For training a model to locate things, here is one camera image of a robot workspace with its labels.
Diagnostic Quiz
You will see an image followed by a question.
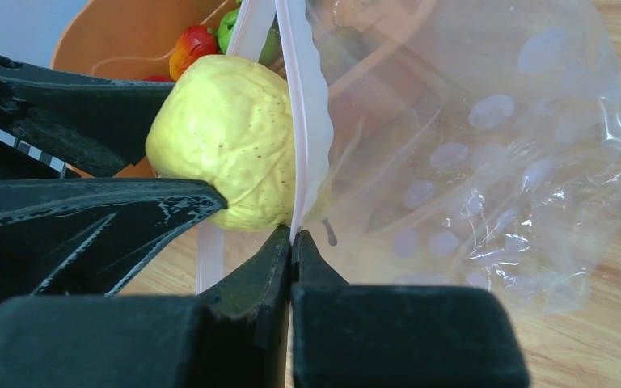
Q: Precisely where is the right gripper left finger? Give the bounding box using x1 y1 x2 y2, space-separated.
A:
0 226 291 387

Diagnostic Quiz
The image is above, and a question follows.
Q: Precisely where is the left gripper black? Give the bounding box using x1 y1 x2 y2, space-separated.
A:
0 56 227 303

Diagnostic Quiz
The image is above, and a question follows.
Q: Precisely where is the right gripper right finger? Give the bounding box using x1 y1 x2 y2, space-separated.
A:
291 230 530 387

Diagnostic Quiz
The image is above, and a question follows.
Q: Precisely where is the yellow pear toy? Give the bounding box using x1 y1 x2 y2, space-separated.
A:
145 54 296 232

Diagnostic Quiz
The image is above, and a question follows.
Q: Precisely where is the green apple toy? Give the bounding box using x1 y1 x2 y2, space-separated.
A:
217 1 280 65

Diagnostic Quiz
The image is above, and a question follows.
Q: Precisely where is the clear zip top bag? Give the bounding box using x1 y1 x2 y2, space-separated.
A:
195 0 621 317

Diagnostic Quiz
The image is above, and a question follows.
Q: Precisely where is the checkerboard calibration board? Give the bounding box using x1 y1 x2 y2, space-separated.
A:
0 129 67 178

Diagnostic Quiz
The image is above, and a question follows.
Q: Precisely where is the red apple toy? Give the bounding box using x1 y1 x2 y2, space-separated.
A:
142 75 173 82

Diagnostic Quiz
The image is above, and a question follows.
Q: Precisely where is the red orange peach toy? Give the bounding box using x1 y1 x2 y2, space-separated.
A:
168 25 221 81

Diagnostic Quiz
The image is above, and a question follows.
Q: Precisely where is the orange plastic basket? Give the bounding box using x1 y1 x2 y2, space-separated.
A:
53 1 461 179

